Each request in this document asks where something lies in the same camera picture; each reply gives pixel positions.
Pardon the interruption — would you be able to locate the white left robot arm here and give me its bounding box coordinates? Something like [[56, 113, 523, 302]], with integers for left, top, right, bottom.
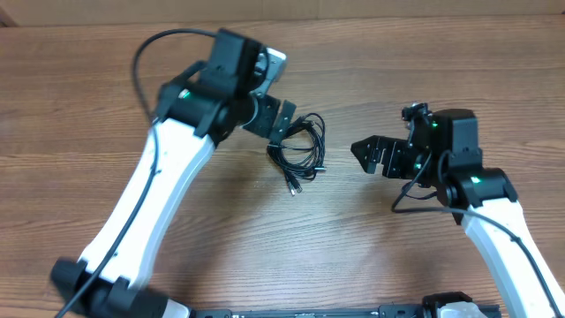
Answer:
[[51, 28, 296, 317]]

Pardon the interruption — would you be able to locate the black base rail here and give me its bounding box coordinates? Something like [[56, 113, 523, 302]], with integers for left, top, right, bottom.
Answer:
[[189, 291, 502, 318]]

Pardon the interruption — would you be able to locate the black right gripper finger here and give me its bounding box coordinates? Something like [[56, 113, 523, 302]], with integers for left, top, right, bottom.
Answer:
[[352, 149, 382, 174], [350, 135, 385, 155]]

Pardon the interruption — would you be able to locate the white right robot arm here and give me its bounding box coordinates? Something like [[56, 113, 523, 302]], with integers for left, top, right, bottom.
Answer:
[[350, 103, 564, 317]]

